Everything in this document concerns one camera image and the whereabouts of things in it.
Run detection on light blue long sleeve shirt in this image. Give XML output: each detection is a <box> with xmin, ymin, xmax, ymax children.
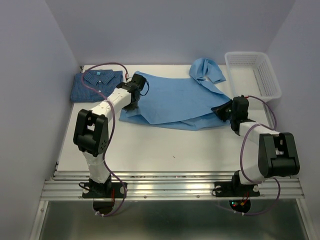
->
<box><xmin>119</xmin><ymin>58</ymin><xmax>230</xmax><ymax>131</ymax></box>

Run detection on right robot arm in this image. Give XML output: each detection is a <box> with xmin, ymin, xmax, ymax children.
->
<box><xmin>211</xmin><ymin>95</ymin><xmax>300</xmax><ymax>198</ymax></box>

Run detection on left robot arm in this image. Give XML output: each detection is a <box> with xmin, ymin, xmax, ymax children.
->
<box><xmin>73</xmin><ymin>74</ymin><xmax>149</xmax><ymax>199</ymax></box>

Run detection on blue plaid folded shirt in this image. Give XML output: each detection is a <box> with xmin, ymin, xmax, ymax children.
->
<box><xmin>70</xmin><ymin>69</ymin><xmax>123</xmax><ymax>103</ymax></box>

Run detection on white plastic mesh basket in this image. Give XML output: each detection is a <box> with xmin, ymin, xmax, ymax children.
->
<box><xmin>224</xmin><ymin>51</ymin><xmax>282</xmax><ymax>102</ymax></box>

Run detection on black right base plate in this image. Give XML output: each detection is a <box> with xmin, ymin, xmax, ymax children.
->
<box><xmin>213</xmin><ymin>181</ymin><xmax>260</xmax><ymax>198</ymax></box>

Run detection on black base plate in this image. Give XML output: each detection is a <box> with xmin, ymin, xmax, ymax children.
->
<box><xmin>213</xmin><ymin>181</ymin><xmax>260</xmax><ymax>198</ymax></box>
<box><xmin>79</xmin><ymin>182</ymin><xmax>125</xmax><ymax>199</ymax></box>

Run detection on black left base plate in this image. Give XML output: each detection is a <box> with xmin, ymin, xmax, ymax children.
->
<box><xmin>79</xmin><ymin>182</ymin><xmax>125</xmax><ymax>199</ymax></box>

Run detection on aluminium mounting rail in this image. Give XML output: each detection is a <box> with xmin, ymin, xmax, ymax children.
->
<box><xmin>40</xmin><ymin>171</ymin><xmax>305</xmax><ymax>201</ymax></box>

